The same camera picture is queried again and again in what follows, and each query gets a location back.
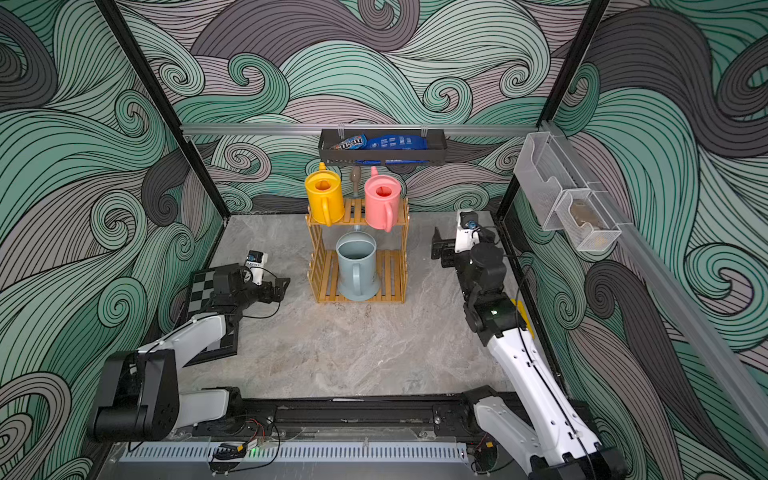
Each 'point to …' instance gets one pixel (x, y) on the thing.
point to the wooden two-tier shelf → (323, 265)
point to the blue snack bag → (397, 142)
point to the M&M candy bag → (357, 142)
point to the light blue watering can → (357, 258)
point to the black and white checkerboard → (199, 302)
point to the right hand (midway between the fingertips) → (462, 229)
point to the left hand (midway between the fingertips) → (274, 273)
